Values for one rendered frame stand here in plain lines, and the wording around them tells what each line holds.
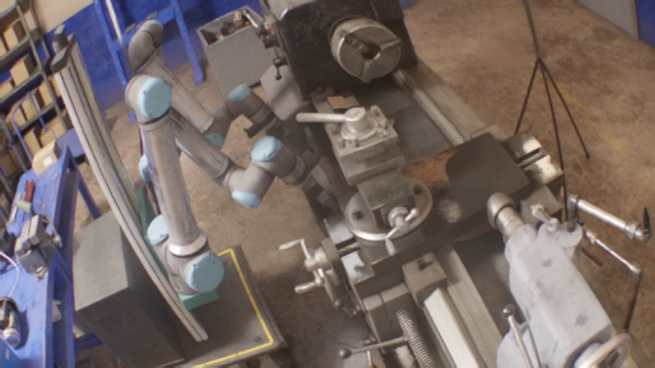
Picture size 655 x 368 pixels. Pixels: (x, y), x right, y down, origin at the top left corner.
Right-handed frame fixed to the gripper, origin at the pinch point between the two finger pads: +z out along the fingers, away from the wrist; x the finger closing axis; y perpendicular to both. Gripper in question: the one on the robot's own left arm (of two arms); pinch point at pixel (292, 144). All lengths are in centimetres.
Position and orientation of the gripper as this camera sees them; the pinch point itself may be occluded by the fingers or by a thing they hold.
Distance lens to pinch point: 259.8
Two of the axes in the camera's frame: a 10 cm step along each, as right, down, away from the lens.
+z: 6.5, 6.1, 4.6
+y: 7.5, -6.2, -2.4
